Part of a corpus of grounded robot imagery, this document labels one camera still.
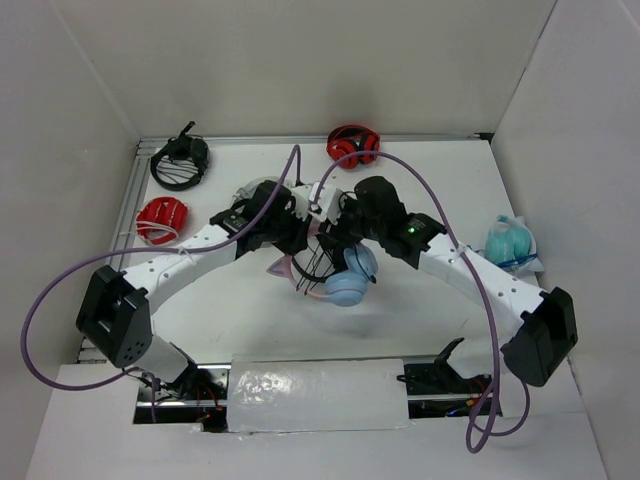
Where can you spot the red headphones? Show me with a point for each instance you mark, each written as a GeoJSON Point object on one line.
{"type": "Point", "coordinates": [352, 145]}
{"type": "Point", "coordinates": [161, 220]}

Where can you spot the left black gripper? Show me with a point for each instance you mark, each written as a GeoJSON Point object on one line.
{"type": "Point", "coordinates": [299, 240]}

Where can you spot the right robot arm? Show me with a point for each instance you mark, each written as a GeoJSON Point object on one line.
{"type": "Point", "coordinates": [535, 329]}

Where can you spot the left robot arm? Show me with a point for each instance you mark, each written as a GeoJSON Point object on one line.
{"type": "Point", "coordinates": [118, 306]}

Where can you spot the small black headphones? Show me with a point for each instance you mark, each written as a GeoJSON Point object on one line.
{"type": "Point", "coordinates": [321, 259]}

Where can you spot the black headphones at corner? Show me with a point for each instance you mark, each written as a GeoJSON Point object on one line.
{"type": "Point", "coordinates": [182, 162]}

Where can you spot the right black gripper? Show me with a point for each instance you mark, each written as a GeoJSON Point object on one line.
{"type": "Point", "coordinates": [341, 233]}

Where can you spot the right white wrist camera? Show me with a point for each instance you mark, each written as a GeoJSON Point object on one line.
{"type": "Point", "coordinates": [324, 203]}

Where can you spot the teal headphones in bag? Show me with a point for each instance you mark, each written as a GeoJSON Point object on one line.
{"type": "Point", "coordinates": [511, 246]}

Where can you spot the red headphones at back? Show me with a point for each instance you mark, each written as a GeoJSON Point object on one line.
{"type": "Point", "coordinates": [352, 145]}

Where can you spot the white foil-covered panel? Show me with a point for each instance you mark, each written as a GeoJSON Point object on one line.
{"type": "Point", "coordinates": [316, 396]}

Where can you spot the grey white headphones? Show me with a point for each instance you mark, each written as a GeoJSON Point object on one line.
{"type": "Point", "coordinates": [247, 191]}

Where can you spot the red headphones at left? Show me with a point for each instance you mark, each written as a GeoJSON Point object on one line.
{"type": "Point", "coordinates": [161, 220]}

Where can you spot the pink blue cat-ear headphones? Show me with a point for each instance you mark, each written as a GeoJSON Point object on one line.
{"type": "Point", "coordinates": [353, 267]}

